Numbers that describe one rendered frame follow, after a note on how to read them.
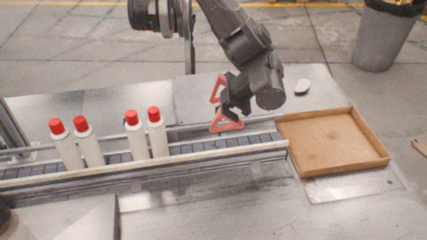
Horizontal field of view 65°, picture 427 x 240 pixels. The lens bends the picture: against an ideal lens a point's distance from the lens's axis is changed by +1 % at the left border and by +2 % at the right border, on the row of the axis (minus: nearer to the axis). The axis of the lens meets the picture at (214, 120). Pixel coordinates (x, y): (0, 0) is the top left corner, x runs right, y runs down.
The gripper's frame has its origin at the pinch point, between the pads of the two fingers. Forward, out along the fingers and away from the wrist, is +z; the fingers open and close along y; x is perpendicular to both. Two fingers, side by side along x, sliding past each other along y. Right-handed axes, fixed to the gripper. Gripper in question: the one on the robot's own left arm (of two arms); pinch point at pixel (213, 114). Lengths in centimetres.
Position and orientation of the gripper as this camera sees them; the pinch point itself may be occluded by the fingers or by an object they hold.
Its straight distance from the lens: 78.3
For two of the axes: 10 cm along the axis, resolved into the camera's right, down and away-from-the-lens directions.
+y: 0.0, 7.1, -7.0
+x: 7.7, 4.4, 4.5
